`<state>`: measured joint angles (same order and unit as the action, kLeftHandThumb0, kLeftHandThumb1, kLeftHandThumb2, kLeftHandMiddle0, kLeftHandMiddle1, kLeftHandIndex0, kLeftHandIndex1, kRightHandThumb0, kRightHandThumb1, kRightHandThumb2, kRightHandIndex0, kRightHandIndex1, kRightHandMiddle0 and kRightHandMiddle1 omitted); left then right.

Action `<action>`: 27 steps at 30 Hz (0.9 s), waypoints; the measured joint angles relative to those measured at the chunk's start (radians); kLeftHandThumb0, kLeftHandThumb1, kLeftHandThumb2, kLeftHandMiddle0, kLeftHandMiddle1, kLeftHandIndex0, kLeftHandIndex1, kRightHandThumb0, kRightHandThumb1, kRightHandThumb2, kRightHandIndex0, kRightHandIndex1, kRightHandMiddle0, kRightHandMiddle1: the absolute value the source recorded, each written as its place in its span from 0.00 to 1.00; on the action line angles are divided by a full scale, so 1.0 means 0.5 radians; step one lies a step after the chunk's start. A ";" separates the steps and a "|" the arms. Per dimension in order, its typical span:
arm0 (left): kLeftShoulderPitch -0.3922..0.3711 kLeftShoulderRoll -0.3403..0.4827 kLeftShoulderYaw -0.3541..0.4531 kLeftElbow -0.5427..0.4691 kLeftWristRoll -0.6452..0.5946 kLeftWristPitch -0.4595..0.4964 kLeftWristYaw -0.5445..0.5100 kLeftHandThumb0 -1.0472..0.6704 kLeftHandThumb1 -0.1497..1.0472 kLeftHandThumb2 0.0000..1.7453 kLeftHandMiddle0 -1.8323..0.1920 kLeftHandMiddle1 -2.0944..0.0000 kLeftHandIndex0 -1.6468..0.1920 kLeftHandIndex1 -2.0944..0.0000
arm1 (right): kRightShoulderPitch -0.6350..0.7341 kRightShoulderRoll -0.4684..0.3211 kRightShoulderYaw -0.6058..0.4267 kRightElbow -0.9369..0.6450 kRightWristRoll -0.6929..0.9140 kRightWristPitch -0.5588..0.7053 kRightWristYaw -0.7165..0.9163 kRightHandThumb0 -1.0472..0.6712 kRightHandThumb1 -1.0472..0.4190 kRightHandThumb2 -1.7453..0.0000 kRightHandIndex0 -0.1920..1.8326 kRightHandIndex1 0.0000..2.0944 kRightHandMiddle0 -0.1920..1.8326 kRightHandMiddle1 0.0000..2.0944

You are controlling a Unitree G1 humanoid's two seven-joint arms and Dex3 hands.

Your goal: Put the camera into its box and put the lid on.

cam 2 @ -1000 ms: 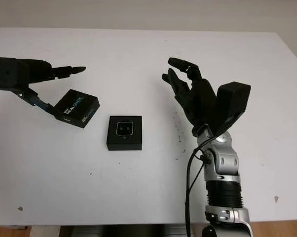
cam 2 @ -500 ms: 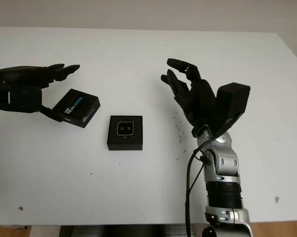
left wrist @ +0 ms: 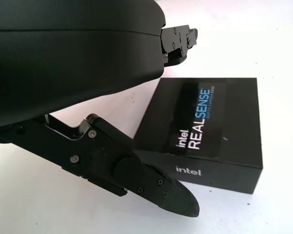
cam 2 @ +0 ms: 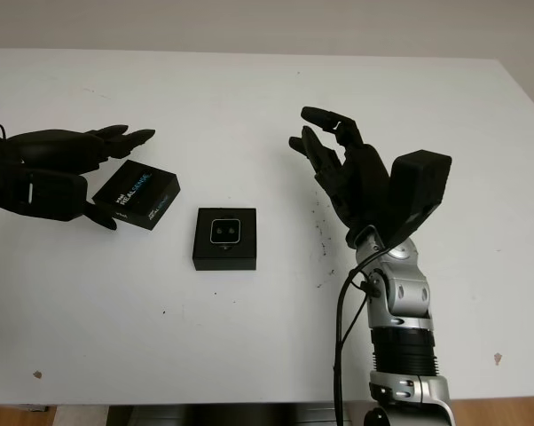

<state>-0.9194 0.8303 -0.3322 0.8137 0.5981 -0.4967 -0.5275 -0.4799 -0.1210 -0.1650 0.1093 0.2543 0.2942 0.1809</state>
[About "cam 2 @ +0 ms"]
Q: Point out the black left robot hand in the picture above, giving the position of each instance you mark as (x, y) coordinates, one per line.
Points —
(58, 148)

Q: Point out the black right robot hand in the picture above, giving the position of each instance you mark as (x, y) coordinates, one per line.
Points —
(360, 177)

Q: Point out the black RealSense printed box lid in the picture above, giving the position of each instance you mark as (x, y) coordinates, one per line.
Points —
(136, 195)

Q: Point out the small silver depth camera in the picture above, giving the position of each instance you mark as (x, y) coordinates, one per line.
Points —
(225, 231)

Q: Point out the black box base foam insert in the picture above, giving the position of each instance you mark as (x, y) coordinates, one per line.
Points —
(225, 257)

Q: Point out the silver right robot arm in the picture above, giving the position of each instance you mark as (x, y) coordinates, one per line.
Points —
(404, 310)

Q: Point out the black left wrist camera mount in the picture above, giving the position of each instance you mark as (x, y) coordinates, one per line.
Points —
(41, 195)

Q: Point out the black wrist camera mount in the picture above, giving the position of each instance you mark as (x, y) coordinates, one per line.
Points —
(418, 191)
(41, 195)

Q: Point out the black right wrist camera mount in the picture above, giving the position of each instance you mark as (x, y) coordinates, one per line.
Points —
(418, 191)

